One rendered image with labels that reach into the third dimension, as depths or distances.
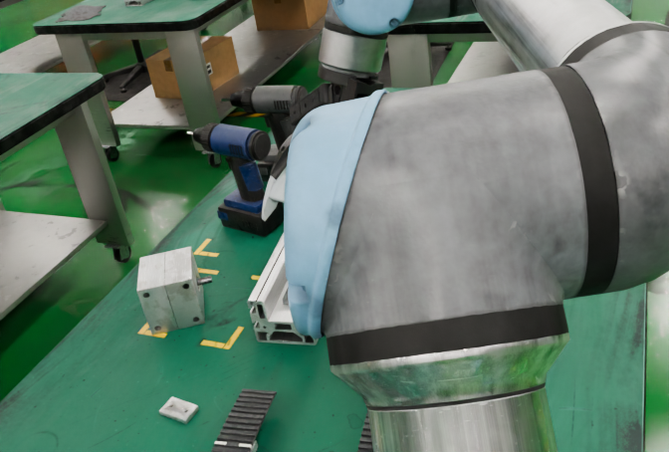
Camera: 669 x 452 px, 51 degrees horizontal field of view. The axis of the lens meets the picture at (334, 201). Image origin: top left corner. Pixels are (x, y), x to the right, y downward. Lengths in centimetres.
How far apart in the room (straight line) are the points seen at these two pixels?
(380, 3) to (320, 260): 40
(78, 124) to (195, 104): 86
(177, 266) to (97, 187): 160
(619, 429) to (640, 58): 69
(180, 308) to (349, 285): 90
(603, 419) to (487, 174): 72
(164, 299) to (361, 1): 68
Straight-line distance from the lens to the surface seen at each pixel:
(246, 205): 139
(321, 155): 31
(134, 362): 119
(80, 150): 273
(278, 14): 478
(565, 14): 49
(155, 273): 120
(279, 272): 114
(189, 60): 331
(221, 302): 125
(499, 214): 30
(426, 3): 69
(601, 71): 35
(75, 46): 368
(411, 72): 276
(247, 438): 96
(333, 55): 80
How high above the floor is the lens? 151
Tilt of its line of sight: 30 degrees down
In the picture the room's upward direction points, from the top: 9 degrees counter-clockwise
